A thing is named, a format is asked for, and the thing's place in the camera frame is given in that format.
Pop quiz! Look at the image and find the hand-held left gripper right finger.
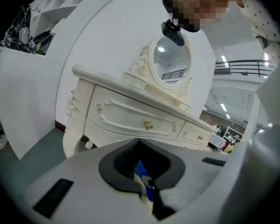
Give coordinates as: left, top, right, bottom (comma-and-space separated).
140, 139, 231, 220

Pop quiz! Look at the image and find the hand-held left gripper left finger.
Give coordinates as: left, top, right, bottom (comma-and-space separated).
20, 138, 161, 224

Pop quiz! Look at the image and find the blue cloth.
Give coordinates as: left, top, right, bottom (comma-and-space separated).
134, 159, 155, 204

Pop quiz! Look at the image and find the white dressing table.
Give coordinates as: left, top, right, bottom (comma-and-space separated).
62, 64, 218, 159

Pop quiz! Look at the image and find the table with white tablecloth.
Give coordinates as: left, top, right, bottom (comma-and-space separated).
209, 132, 227, 152

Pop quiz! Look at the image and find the white storage rack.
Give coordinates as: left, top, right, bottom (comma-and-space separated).
223, 125, 245, 142

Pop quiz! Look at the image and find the oval white-framed mirror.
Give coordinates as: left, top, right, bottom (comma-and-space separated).
123, 35, 194, 107

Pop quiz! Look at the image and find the black metal railing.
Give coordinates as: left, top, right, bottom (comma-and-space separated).
213, 59, 275, 77

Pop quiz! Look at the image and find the person's polka-dot shirt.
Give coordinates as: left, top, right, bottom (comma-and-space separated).
218, 0, 280, 224

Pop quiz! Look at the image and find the person's head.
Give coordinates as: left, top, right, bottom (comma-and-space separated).
162, 0, 245, 32

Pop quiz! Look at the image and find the black head-worn camera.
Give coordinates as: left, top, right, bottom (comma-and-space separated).
160, 19, 185, 47

